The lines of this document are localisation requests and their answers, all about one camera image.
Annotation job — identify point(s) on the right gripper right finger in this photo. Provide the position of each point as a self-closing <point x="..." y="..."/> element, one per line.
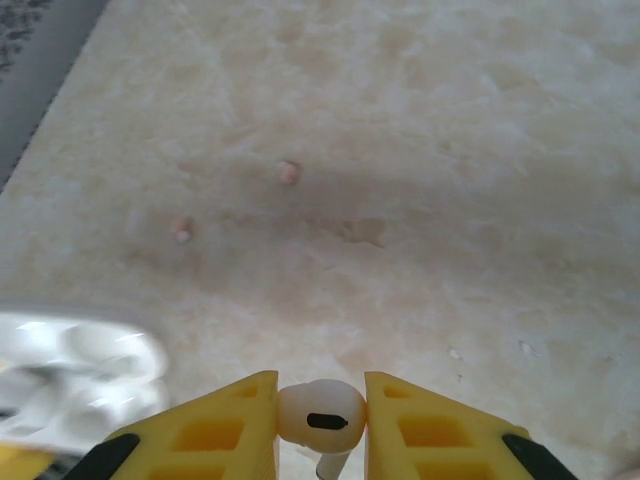
<point x="430" y="435"/>

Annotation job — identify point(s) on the pink earbud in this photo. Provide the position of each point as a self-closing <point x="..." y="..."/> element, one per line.
<point x="181" y="227"/>
<point x="288" y="172"/>

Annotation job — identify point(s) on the white earbud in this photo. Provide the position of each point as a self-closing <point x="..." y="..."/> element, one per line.
<point x="320" y="400"/>

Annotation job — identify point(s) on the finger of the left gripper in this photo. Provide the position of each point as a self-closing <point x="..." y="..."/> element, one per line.
<point x="20" y="465"/>

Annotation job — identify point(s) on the white charging case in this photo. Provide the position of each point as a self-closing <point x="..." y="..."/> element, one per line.
<point x="75" y="360"/>

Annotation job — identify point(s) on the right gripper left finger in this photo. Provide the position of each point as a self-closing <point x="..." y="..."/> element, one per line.
<point x="210" y="435"/>

